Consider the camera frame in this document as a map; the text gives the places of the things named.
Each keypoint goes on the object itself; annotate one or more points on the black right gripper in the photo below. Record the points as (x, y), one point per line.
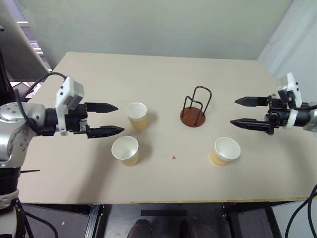
(277, 115)

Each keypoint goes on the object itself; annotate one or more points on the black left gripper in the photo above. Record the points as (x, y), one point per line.
(75, 120)

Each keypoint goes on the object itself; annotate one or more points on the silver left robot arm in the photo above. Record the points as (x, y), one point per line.
(15, 138)

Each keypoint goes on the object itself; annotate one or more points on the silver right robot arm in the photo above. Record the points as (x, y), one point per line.
(304, 118)

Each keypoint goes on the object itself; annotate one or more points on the yellow white paper cup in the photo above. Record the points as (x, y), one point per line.
(138, 121)
(226, 148)
(123, 148)

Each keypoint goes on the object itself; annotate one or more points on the grey monitor back panel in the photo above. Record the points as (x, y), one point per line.
(19, 49)

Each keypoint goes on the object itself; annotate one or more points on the black white robot torso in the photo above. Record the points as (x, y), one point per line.
(8, 181)

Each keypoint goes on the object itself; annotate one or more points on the dark rounded shape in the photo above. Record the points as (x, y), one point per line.
(140, 229)
(196, 228)

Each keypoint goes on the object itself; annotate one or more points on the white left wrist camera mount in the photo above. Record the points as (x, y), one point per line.
(65, 99)

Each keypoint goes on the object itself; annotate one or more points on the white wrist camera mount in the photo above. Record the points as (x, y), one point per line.
(289, 85)
(65, 99)

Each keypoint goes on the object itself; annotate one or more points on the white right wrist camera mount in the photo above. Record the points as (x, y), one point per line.
(289, 85)

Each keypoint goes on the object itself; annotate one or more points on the black metal table frame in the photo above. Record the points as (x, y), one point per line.
(94, 219)

